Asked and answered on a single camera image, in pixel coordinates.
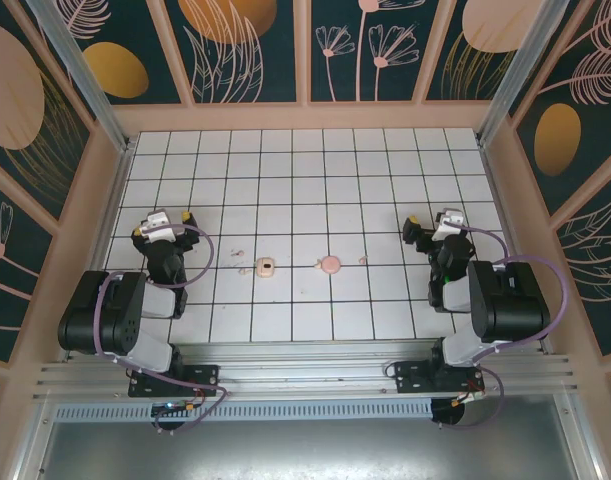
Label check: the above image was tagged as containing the pink flower outline wall panel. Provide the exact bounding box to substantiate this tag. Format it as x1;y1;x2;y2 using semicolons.
0;174;54;361

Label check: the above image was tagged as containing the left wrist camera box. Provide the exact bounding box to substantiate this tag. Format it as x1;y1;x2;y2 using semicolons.
134;210;175;240

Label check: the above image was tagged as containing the pink flowers dark panel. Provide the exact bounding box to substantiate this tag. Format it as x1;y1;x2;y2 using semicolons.
310;0;439;103

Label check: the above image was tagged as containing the big pale circle gold panel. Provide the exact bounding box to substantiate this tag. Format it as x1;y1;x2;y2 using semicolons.
0;0;94;224

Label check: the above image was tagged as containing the grey metal sheet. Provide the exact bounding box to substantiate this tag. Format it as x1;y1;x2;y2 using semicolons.
14;419;601;480

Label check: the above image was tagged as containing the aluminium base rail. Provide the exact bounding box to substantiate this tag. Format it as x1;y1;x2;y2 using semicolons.
32;342;584;401

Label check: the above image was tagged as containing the pink leaf outline wall panel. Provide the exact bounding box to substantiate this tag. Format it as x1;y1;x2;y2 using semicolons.
554;197;611;356

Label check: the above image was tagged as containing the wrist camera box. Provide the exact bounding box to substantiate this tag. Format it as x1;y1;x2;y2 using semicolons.
432;209;467;242
134;210;175;240

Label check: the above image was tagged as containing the large orange circle leaf panel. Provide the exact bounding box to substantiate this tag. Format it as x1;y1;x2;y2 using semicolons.
165;0;299;104

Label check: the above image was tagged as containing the pale circle gold lines panel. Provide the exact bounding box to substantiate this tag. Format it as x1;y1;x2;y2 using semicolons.
424;0;531;101

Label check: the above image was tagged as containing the small circuit board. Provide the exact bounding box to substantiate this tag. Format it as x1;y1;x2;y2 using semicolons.
152;401;196;417

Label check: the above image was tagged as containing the slotted grey cable duct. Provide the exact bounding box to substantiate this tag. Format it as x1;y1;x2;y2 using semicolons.
49;402;435;424

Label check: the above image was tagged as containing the black round grommet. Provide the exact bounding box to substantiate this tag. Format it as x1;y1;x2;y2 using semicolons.
429;398;467;430
152;415;186;434

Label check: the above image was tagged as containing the aluminium corner post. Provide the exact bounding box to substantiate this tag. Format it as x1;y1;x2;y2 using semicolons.
24;0;136;154
477;0;556;147

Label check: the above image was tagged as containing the orange oval pink feather panel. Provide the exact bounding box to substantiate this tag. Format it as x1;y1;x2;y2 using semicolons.
67;0;184;105

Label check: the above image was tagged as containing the purple cable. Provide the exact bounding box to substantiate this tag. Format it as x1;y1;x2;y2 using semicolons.
95;223;231;435
437;224;570;431

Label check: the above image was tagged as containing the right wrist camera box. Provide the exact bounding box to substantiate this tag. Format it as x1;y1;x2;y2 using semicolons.
432;209;467;242

